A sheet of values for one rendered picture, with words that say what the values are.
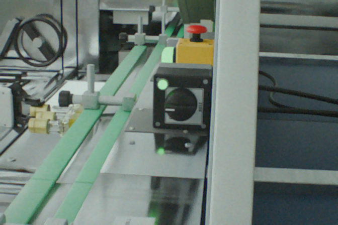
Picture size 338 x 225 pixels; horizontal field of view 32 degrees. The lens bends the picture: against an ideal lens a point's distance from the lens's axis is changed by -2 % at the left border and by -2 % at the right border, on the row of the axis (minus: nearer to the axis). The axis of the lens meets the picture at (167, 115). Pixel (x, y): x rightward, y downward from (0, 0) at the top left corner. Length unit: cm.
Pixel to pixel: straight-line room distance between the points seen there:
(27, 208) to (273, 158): 34
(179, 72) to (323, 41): 166
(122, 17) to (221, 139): 210
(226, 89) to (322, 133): 48
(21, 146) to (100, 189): 97
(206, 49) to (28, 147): 67
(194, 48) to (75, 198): 50
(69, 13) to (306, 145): 174
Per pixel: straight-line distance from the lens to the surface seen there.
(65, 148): 82
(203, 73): 82
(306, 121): 98
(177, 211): 60
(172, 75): 81
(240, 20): 47
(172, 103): 80
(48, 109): 148
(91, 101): 99
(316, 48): 245
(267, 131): 91
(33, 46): 254
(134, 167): 70
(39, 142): 163
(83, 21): 247
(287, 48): 243
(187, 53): 109
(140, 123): 86
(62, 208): 65
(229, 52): 46
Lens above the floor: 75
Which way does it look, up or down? 5 degrees up
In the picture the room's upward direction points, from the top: 87 degrees counter-clockwise
